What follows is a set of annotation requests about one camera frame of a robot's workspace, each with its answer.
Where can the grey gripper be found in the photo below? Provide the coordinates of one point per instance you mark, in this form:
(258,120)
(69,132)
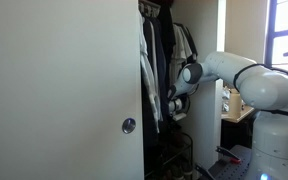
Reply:
(175,106)

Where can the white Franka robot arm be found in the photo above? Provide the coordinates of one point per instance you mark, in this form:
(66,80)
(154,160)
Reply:
(267,86)

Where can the white hanging shirt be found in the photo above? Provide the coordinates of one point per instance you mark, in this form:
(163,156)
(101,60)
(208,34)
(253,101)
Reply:
(149,76)

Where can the navy hanging garment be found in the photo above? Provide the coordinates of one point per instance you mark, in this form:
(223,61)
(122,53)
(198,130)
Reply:
(162,66)

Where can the white desk clutter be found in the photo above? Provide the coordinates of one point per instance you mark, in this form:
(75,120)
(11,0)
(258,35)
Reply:
(225,100)

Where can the round metal door pull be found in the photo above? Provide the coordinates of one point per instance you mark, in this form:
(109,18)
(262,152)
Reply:
(129,125)

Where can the beige bottle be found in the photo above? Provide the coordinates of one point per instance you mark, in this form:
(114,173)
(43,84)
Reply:
(235,105)

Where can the wooden desk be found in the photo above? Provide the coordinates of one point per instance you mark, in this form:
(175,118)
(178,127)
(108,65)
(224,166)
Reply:
(239,116)

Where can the black clamp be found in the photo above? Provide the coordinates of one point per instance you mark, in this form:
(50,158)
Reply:
(204,171)

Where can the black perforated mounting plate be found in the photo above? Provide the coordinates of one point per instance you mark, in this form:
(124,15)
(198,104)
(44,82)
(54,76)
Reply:
(230,170)

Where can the white sliding closet door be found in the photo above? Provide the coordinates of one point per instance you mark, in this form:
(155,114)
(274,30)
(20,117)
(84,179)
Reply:
(50,83)

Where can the closet hanger rail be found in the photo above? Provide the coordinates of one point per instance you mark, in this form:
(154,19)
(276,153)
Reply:
(149,8)

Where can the dark window frame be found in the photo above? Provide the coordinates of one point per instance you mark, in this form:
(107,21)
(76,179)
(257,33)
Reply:
(270,33)

